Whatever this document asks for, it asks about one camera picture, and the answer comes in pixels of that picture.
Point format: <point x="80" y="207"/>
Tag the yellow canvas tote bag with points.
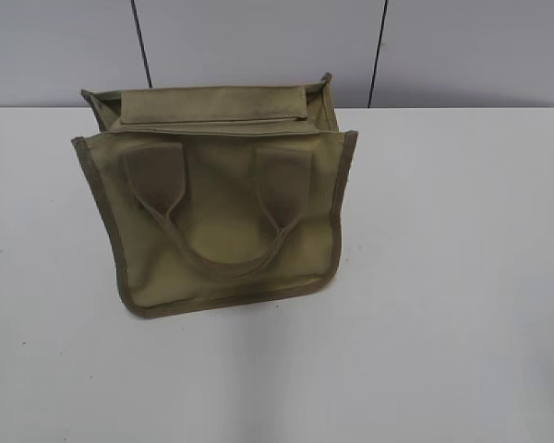
<point x="218" y="196"/>

